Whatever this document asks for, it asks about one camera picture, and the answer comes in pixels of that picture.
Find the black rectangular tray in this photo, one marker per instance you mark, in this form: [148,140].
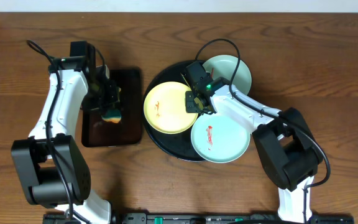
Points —
[97,132]

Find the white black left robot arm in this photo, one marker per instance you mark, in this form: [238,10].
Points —
[51,168]

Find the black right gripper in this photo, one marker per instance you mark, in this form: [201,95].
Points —
[191,109]

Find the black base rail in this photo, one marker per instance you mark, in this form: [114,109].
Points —
[142,218]

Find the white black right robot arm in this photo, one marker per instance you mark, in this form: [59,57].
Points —
[287,150]

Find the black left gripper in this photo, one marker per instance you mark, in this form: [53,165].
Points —
[109,98]

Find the light green plate far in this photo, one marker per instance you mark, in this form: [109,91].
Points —
[224,65]

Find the green yellow sponge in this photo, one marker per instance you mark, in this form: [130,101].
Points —
[113,114]

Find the yellow plate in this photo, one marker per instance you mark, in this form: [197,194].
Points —
[165,109]

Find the light blue plate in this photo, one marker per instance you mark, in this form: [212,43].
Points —
[219,139]

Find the black round tray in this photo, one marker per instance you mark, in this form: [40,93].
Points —
[177,145]

